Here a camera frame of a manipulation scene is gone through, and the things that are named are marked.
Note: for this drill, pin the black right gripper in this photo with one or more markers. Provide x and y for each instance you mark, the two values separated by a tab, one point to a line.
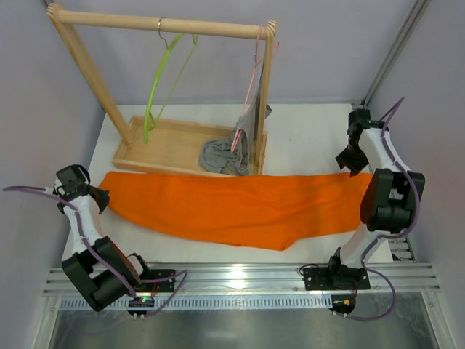
352	157

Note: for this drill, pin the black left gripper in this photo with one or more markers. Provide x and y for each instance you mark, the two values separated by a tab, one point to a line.
98	196

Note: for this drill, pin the orange trousers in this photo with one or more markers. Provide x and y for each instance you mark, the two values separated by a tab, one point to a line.
258	211

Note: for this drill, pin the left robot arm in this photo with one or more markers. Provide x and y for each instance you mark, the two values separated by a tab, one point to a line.
97	268

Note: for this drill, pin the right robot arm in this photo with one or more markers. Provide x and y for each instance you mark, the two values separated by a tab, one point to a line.
390	206

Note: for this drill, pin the wooden clothes rack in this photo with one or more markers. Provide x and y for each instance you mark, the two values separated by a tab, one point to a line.
179	142

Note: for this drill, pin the grey shirt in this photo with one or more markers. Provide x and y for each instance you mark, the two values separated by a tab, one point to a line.
233	154

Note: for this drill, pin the aluminium corner frame post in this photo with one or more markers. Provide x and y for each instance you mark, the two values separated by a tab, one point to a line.
406	30

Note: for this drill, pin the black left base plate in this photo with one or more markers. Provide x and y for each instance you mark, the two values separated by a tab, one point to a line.
162	285

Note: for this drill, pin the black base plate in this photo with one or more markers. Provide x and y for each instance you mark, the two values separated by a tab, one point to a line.
325	279
162	285

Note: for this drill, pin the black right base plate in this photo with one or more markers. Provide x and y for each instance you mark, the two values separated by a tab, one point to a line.
325	279

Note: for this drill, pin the pink wire hanger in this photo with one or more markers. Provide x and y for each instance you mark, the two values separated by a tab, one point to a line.
250	87

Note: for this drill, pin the aluminium front rail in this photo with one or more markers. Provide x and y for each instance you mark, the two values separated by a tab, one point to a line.
275	286

